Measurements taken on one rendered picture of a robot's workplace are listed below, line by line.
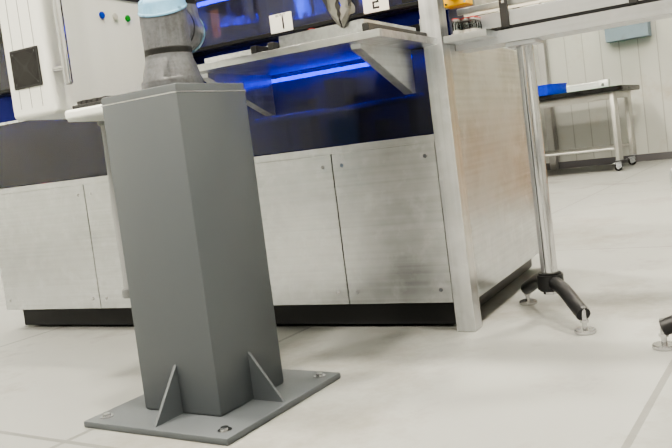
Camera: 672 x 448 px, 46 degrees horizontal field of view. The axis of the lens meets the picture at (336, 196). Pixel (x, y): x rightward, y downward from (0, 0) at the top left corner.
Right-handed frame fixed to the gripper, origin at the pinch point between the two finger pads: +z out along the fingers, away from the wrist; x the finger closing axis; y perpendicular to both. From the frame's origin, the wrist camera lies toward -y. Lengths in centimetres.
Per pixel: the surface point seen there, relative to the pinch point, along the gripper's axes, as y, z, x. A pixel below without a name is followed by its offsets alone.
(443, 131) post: 39, 31, -10
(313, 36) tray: 1.5, 1.9, 9.3
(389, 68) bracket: 21.5, 11.6, -2.6
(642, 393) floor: -10, 91, -66
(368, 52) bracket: 9.0, 7.7, -2.6
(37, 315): 44, 87, 181
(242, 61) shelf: -1.2, 5.1, 30.8
